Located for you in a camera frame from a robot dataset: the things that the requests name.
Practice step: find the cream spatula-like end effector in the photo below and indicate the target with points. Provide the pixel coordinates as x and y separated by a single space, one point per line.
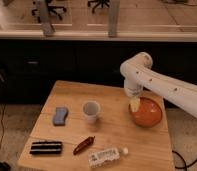
134 104

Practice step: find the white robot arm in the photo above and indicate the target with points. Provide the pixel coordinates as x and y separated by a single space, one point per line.
137 75

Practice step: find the orange bowl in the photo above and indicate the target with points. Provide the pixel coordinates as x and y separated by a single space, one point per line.
149 113

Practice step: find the white paper cup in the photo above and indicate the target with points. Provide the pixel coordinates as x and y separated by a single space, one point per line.
91 111

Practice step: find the clear plastic bottle with label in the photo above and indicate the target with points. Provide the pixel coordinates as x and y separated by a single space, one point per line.
97 159

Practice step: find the blue sponge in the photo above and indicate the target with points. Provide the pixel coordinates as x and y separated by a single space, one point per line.
60 116

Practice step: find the black office chair right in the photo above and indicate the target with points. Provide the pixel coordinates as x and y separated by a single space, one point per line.
102 3

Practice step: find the black office chair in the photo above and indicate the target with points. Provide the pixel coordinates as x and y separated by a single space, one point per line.
52 9
102 3

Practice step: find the black ridged block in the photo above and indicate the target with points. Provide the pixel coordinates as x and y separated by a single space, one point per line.
46 147

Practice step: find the dark cabinet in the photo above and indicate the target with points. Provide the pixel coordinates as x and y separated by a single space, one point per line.
30 68

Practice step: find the black office chair left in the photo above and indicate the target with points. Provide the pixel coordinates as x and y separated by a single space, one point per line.
52 9

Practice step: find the black object bottom left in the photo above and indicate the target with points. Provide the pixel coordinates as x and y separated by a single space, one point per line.
4 166

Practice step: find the right metal post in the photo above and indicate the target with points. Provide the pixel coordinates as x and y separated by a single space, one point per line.
113 17

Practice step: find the metal post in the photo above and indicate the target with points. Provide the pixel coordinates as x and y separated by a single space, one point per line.
113 17
47 27

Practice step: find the left metal post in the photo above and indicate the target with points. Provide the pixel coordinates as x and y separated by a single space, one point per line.
47 27

